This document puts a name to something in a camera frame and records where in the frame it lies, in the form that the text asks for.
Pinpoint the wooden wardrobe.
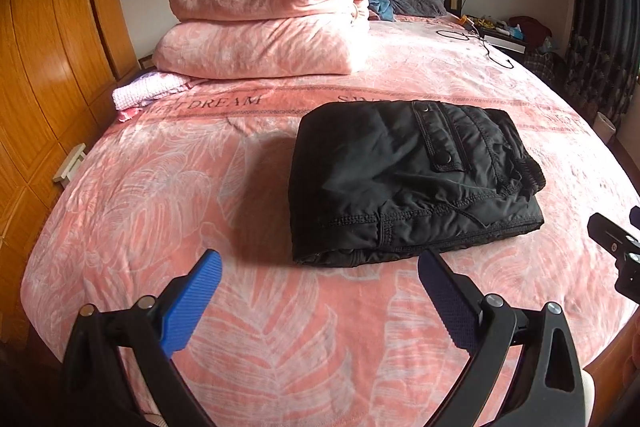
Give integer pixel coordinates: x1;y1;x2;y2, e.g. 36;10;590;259
0;0;138;333

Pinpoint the dark red clothing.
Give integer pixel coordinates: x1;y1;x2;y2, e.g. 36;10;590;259
509;15;553;48

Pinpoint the white waste bin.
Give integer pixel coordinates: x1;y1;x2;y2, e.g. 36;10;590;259
594;112;617;144

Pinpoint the black jacket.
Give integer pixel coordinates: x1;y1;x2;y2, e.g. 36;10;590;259
290;99;547;269

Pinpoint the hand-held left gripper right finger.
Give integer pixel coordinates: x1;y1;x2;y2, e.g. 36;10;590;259
417;249;587;427

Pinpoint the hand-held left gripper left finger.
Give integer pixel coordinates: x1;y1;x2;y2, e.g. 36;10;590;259
61;249;223;427

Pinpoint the pink leaf-print blanket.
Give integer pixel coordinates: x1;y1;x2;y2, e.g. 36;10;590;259
20;13;640;427

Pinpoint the dark patterned curtain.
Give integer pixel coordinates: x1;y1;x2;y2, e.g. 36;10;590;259
562;0;640;120

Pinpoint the dark nightstand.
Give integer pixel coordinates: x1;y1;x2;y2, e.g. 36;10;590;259
482;29;528;55

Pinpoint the black cable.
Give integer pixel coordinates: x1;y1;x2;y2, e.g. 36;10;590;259
436;28;516;70

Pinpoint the pale pink quilted cloth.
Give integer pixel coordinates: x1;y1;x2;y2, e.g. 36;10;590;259
111;72;208;124

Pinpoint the blue cloth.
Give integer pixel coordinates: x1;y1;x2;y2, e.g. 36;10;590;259
366;0;401;22

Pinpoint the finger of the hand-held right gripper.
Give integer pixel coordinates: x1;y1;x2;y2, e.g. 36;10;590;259
586;206;640;266
614;257;640;304

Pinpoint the small white wooden stool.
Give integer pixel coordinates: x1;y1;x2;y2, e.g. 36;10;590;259
52;143;87;184

